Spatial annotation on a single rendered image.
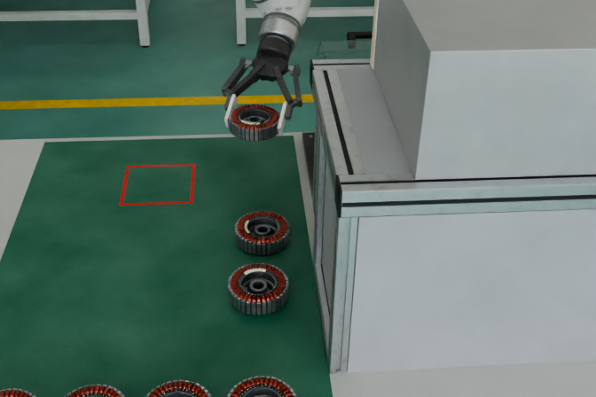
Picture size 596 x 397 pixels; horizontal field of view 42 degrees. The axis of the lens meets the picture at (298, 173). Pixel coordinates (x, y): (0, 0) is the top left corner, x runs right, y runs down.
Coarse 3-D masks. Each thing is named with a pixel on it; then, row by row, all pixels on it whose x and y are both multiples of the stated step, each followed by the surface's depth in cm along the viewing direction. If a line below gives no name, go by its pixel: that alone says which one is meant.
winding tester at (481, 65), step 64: (384, 0) 129; (448, 0) 116; (512, 0) 116; (576, 0) 117; (384, 64) 131; (448, 64) 101; (512, 64) 102; (576, 64) 103; (448, 128) 107; (512, 128) 108; (576, 128) 108
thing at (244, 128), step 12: (240, 108) 169; (252, 108) 170; (264, 108) 170; (240, 120) 165; (252, 120) 168; (264, 120) 170; (276, 120) 166; (240, 132) 164; (252, 132) 163; (264, 132) 163; (276, 132) 166
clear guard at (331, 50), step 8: (360, 40) 165; (368, 40) 165; (320, 48) 168; (328, 48) 162; (336, 48) 162; (344, 48) 162; (352, 48) 162; (360, 48) 162; (368, 48) 162; (328, 56) 158; (336, 56) 158; (344, 56) 158; (352, 56) 158; (360, 56) 158; (368, 56) 159
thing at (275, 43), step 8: (264, 40) 173; (272, 40) 172; (280, 40) 173; (264, 48) 172; (272, 48) 172; (280, 48) 172; (288, 48) 174; (256, 56) 174; (264, 56) 174; (272, 56) 174; (280, 56) 173; (288, 56) 174; (256, 64) 173; (280, 64) 173; (264, 72) 172; (272, 72) 172; (280, 72) 172; (264, 80) 173; (272, 80) 172
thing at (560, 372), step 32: (0, 160) 181; (32, 160) 182; (0, 192) 170; (0, 224) 161; (0, 256) 152; (352, 384) 127; (384, 384) 127; (416, 384) 127; (448, 384) 127; (480, 384) 127; (512, 384) 127; (544, 384) 127; (576, 384) 127
